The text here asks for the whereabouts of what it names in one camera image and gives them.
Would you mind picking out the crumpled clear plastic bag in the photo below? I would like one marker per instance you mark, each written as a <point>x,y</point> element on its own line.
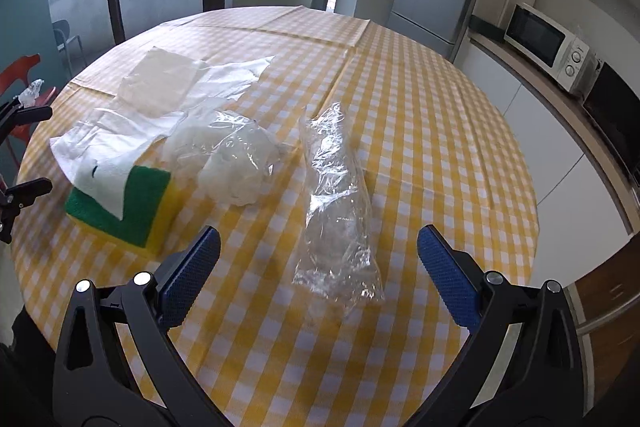
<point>230,157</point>

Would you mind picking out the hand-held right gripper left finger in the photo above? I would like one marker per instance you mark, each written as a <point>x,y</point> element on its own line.
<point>192,272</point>

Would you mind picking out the white microwave with dials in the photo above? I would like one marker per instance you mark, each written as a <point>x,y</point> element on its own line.
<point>545,42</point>

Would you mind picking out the brown wooden cabinet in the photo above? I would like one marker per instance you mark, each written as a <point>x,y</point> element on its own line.
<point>607,297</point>

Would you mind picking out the red stool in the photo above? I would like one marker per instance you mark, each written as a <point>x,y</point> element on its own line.
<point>15,77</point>

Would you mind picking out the yellow checkered tablecloth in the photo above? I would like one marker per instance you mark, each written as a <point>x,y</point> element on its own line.
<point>425,132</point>

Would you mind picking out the white lower cabinets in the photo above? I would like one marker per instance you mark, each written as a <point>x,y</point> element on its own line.
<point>540,147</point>

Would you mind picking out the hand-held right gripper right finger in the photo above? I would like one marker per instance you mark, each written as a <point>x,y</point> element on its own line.
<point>447,277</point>

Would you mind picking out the person's black clothing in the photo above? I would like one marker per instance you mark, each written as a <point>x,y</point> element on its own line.
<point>30,337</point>

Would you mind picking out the long clear plastic bag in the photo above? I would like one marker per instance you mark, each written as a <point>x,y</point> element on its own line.
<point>335,207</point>

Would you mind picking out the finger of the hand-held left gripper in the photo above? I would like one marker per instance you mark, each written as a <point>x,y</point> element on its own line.
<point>30,189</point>
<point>32,113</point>

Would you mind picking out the black microwave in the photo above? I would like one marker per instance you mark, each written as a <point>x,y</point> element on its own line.
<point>617,117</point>

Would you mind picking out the green yellow sponge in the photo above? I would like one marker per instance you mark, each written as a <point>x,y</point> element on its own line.
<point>150,207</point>

